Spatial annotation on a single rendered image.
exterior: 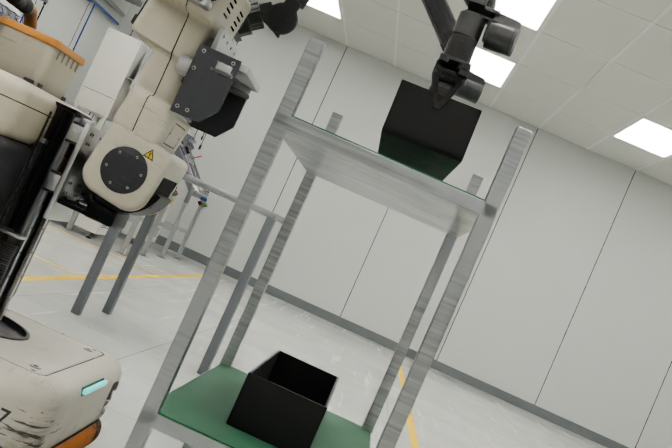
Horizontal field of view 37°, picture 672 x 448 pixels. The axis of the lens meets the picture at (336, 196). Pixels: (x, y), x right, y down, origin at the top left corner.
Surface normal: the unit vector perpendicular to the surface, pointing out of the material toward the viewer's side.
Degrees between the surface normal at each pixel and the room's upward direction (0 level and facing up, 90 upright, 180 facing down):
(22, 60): 92
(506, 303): 90
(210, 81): 90
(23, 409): 90
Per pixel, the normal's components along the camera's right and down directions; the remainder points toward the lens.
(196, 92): -0.02, -0.07
